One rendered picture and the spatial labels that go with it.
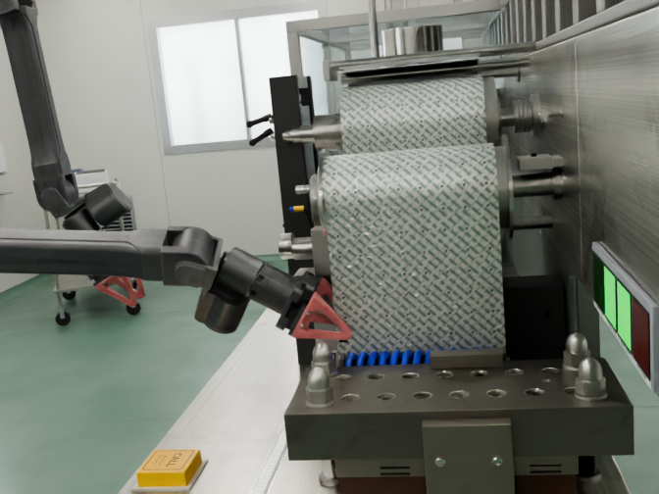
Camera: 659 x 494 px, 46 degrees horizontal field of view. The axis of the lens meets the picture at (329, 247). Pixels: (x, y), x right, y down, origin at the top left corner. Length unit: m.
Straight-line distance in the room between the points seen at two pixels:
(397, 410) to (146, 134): 6.30
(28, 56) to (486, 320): 0.94
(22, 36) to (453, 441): 1.05
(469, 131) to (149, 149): 5.96
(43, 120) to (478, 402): 0.96
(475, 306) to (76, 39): 6.49
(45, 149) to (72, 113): 5.86
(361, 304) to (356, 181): 0.17
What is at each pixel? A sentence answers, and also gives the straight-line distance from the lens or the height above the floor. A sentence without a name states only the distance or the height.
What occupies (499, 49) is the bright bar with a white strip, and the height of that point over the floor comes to 1.45.
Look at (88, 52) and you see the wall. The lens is 7.31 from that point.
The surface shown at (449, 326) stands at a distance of 1.10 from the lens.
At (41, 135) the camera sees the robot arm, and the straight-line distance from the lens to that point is 1.54.
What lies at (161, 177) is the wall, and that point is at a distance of 7.11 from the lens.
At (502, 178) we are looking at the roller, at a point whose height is 1.27.
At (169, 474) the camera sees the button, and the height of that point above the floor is 0.92.
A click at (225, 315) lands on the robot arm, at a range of 1.13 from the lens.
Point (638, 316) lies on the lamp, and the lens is 0.68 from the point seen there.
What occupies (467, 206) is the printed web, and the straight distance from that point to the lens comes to 1.06.
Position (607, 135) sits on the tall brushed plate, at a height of 1.34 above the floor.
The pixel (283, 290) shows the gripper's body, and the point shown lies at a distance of 1.08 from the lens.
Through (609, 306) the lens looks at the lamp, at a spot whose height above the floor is 1.18.
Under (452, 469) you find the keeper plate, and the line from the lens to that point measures 0.93.
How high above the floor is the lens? 1.40
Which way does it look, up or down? 11 degrees down
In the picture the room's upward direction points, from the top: 5 degrees counter-clockwise
